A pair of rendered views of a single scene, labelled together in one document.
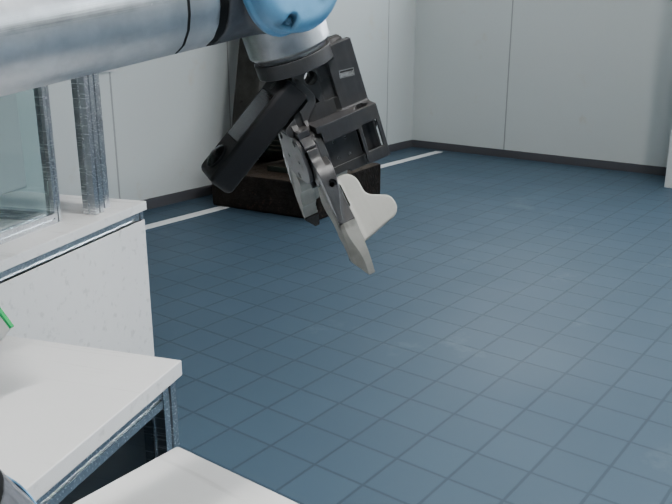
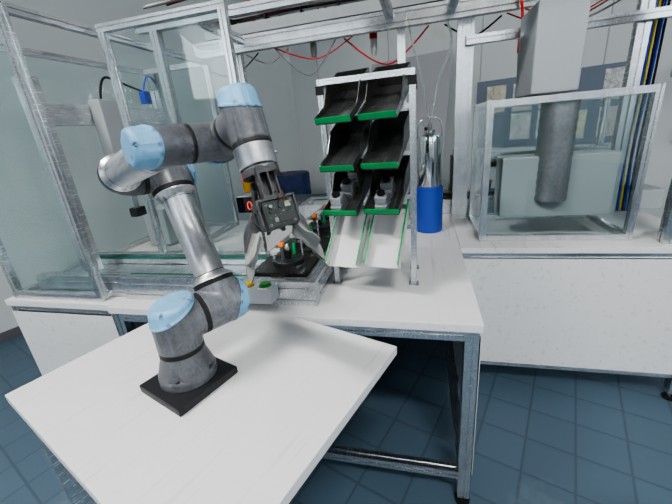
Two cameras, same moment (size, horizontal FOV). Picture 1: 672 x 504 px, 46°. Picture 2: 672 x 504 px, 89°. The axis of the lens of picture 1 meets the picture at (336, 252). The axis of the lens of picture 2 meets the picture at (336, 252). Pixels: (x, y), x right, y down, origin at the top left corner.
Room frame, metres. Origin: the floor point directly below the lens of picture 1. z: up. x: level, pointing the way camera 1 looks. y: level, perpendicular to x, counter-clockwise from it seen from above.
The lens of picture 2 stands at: (0.82, -0.62, 1.49)
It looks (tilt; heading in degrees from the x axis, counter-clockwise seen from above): 20 degrees down; 87
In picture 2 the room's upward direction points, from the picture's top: 5 degrees counter-clockwise
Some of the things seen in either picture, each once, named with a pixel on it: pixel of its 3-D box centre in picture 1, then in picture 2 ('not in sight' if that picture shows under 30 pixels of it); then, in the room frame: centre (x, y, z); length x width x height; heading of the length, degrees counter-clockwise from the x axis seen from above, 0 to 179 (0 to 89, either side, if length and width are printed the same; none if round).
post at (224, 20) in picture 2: not in sight; (245, 144); (0.54, 0.96, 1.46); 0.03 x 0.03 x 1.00; 72
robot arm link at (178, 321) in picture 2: not in sight; (177, 321); (0.42, 0.19, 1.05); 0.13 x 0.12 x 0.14; 41
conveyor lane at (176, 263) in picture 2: not in sight; (232, 271); (0.40, 0.87, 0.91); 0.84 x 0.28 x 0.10; 162
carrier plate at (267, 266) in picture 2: not in sight; (289, 263); (0.68, 0.76, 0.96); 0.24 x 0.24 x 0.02; 72
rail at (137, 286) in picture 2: not in sight; (215, 287); (0.37, 0.69, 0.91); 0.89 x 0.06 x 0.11; 162
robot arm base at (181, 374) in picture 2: not in sight; (185, 359); (0.42, 0.19, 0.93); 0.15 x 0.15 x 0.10
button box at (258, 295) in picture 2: not in sight; (249, 292); (0.53, 0.58, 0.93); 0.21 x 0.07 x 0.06; 162
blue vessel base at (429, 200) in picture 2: not in sight; (429, 208); (1.49, 1.34, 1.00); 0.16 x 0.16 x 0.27
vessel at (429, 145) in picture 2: not in sight; (429, 152); (1.49, 1.34, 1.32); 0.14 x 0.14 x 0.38
